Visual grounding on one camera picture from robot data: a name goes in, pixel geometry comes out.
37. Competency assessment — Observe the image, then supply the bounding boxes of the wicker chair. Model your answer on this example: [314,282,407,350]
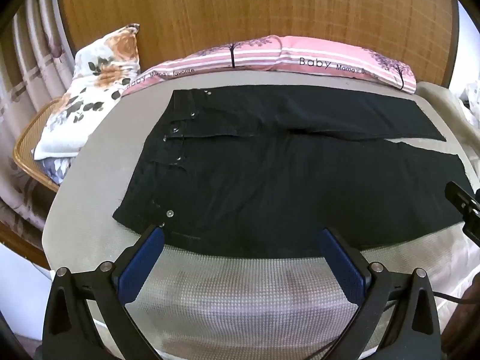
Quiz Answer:
[13,97,60,193]

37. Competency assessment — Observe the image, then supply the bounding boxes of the white floral pillow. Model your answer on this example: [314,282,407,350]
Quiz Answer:
[32,24,141,185]

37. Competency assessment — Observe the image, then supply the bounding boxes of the beige striped curtain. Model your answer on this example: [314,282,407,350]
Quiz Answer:
[1,0,72,235]

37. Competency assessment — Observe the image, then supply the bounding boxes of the beige folded blanket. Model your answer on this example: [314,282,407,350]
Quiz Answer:
[415,80,480,189]

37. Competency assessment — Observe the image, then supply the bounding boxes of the pink striped long pillow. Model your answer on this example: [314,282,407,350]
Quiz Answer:
[124,35,416,94]

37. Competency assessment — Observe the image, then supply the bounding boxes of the wooden headboard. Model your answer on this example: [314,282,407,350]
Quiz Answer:
[58,0,459,86]

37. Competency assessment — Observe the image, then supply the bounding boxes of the black pants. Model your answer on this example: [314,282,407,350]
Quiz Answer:
[113,85,471,258]

